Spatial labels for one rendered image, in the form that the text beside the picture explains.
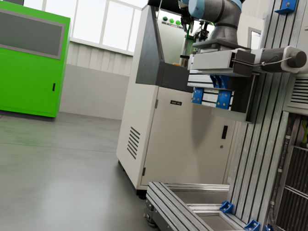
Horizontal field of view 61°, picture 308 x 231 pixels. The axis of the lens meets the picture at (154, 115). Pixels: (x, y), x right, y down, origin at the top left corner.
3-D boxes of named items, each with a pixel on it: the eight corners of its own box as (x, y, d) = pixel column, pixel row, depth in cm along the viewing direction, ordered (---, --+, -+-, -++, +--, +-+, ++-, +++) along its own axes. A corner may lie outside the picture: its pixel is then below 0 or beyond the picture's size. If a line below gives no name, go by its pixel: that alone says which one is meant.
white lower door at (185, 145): (140, 185, 180) (158, 86, 174) (139, 184, 182) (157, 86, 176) (221, 190, 200) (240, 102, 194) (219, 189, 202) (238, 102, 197)
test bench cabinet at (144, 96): (133, 199, 180) (154, 85, 174) (118, 170, 235) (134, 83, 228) (221, 203, 202) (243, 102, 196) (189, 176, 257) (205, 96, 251)
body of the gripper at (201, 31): (199, 36, 194) (202, 20, 193) (194, 38, 202) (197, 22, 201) (208, 39, 196) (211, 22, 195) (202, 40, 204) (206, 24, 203)
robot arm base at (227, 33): (243, 48, 131) (247, 28, 130) (218, 41, 125) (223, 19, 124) (224, 50, 145) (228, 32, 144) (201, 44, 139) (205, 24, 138)
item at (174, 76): (160, 86, 175) (165, 62, 174) (158, 86, 179) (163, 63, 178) (238, 101, 195) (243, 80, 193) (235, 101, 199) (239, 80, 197)
